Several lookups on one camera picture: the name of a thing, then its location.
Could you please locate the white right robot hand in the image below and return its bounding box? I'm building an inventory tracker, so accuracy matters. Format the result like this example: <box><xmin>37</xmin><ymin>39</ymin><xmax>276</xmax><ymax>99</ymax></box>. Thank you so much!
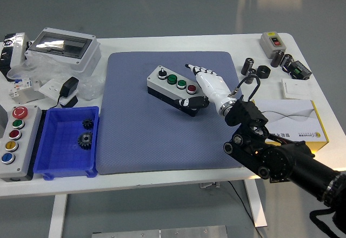
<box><xmin>174</xmin><ymin>63</ymin><xmax>232</xmax><ymax>110</ymax></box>

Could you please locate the grey four-button control box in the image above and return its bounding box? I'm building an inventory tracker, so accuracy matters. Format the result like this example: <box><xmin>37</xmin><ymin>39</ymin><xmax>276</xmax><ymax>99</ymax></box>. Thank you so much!
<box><xmin>147</xmin><ymin>65</ymin><xmax>207</xmax><ymax>117</ymax></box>

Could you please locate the grey five-button control box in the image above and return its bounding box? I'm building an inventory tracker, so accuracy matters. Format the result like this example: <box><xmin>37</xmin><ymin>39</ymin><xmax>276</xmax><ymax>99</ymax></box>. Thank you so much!
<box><xmin>0</xmin><ymin>105</ymin><xmax>43</xmax><ymax>182</ymax></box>

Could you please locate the black cylindrical capacitor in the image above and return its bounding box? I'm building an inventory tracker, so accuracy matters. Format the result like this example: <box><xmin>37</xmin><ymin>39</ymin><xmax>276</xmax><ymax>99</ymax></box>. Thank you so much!
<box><xmin>241</xmin><ymin>57</ymin><xmax>255</xmax><ymax>76</ymax></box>
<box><xmin>270</xmin><ymin>49</ymin><xmax>285</xmax><ymax>68</ymax></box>
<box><xmin>280</xmin><ymin>54</ymin><xmax>294</xmax><ymax>70</ymax></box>
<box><xmin>244</xmin><ymin>69</ymin><xmax>257</xmax><ymax>85</ymax></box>

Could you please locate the black hex nut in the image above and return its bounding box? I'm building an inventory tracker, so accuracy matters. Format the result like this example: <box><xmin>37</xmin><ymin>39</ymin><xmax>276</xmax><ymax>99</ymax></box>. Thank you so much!
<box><xmin>256</xmin><ymin>65</ymin><xmax>271</xmax><ymax>80</ymax></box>

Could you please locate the white and yellow cardboard box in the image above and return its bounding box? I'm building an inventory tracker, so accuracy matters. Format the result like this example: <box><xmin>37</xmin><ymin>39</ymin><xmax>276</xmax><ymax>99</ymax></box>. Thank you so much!
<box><xmin>251</xmin><ymin>99</ymin><xmax>330</xmax><ymax>153</ymax></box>

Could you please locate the black module with green terminal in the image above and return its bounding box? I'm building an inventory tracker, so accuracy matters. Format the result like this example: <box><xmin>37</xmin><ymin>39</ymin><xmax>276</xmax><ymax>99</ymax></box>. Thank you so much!
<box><xmin>282</xmin><ymin>60</ymin><xmax>312</xmax><ymax>81</ymax></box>

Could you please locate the blue-grey table mat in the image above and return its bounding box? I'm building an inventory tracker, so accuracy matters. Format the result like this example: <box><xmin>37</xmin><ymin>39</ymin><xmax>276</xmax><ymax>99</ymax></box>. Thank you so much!
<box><xmin>96</xmin><ymin>51</ymin><xmax>244</xmax><ymax>175</ymax></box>

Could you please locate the white table leg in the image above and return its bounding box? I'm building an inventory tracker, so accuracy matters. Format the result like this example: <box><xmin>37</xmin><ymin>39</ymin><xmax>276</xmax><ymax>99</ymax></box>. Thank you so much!
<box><xmin>48</xmin><ymin>194</ymin><xmax>68</xmax><ymax>238</ymax></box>
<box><xmin>244</xmin><ymin>177</ymin><xmax>268</xmax><ymax>228</ymax></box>

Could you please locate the large black gear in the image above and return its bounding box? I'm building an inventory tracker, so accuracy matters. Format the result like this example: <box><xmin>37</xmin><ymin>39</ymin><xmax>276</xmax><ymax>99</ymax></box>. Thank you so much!
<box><xmin>77</xmin><ymin>131</ymin><xmax>95</xmax><ymax>150</ymax></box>

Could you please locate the black power adapter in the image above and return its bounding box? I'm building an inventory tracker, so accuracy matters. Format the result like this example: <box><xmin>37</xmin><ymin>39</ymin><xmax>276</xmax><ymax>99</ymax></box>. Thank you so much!
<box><xmin>50</xmin><ymin>76</ymin><xmax>79</xmax><ymax>109</ymax></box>

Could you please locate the clear plastic bag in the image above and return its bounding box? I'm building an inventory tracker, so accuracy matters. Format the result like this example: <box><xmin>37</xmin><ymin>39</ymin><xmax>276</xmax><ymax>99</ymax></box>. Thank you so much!
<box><xmin>6</xmin><ymin>55</ymin><xmax>105</xmax><ymax>101</ymax></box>

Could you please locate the blue plastic bin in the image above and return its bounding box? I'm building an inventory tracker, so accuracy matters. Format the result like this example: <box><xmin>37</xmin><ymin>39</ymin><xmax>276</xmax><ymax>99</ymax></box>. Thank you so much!
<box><xmin>32</xmin><ymin>105</ymin><xmax>100</xmax><ymax>181</ymax></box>

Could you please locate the white circuit breaker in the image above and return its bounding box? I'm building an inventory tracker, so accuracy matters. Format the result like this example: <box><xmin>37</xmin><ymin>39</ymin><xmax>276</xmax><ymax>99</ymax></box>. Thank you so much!
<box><xmin>8</xmin><ymin>77</ymin><xmax>45</xmax><ymax>105</ymax></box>

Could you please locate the wrapped white and black device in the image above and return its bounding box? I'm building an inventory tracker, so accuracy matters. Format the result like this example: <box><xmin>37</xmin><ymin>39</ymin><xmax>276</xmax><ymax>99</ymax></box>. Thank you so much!
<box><xmin>0</xmin><ymin>32</ymin><xmax>32</xmax><ymax>82</ymax></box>

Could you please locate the grey two-button switch box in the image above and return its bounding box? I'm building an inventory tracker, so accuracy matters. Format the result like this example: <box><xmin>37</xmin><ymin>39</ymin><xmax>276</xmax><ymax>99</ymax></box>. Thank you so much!
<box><xmin>259</xmin><ymin>31</ymin><xmax>287</xmax><ymax>60</ymax></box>

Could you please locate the white wall switch panel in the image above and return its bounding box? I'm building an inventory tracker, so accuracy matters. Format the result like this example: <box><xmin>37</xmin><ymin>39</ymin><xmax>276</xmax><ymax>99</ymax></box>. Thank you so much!
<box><xmin>281</xmin><ymin>78</ymin><xmax>312</xmax><ymax>100</ymax></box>

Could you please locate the black cable under table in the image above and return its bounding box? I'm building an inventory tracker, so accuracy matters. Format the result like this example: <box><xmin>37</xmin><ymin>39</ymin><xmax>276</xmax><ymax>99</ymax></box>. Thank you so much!
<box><xmin>227</xmin><ymin>180</ymin><xmax>262</xmax><ymax>238</ymax></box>

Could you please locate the grey enclosure with clear lid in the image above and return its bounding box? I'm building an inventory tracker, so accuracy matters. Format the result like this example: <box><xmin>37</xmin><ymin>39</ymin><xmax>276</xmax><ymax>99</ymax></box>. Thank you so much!
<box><xmin>24</xmin><ymin>27</ymin><xmax>102</xmax><ymax>74</ymax></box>

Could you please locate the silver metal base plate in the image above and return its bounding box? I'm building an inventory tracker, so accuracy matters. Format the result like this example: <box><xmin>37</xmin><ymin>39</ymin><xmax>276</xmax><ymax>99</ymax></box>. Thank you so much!
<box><xmin>91</xmin><ymin>225</ymin><xmax>229</xmax><ymax>238</ymax></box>

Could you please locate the white wall socket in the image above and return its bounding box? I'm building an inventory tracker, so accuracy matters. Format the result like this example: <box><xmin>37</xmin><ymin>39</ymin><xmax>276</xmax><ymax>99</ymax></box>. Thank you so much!
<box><xmin>38</xmin><ymin>78</ymin><xmax>78</xmax><ymax>107</ymax></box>

